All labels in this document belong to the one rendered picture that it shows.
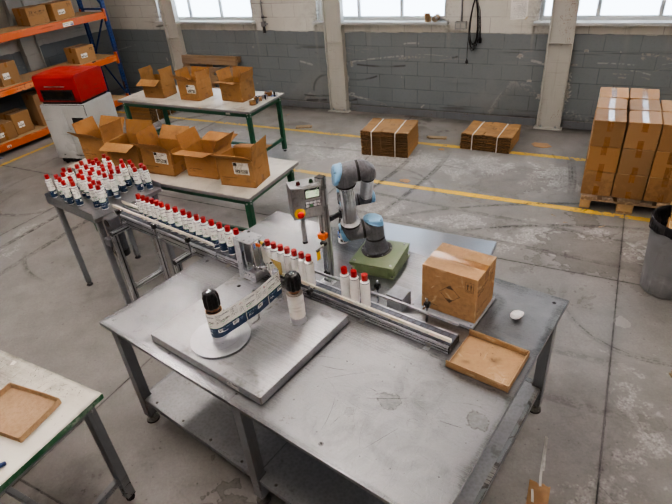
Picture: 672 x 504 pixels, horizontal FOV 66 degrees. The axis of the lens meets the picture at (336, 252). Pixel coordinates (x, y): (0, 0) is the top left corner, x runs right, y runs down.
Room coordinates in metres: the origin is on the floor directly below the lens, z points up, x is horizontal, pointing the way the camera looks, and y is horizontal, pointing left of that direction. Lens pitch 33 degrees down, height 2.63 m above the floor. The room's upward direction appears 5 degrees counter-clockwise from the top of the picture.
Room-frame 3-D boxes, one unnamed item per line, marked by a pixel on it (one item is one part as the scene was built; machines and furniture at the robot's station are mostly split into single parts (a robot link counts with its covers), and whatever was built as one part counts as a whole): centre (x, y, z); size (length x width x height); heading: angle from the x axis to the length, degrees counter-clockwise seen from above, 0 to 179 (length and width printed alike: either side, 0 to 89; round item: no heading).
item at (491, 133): (6.40, -2.13, 0.11); 0.65 x 0.54 x 0.22; 57
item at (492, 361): (1.75, -0.66, 0.85); 0.30 x 0.26 x 0.04; 50
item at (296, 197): (2.52, 0.14, 1.38); 0.17 x 0.10 x 0.19; 105
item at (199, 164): (4.45, 1.05, 0.96); 0.53 x 0.45 x 0.37; 152
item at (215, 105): (7.05, 1.64, 0.39); 2.20 x 0.80 x 0.78; 60
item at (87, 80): (7.28, 3.35, 0.61); 0.70 x 0.60 x 1.22; 72
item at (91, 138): (5.07, 2.22, 0.97); 0.45 x 0.40 x 0.37; 152
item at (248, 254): (2.58, 0.49, 1.01); 0.14 x 0.13 x 0.26; 50
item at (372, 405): (2.23, 0.07, 0.82); 2.10 x 1.50 x 0.02; 50
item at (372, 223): (2.69, -0.23, 1.07); 0.13 x 0.12 x 0.14; 95
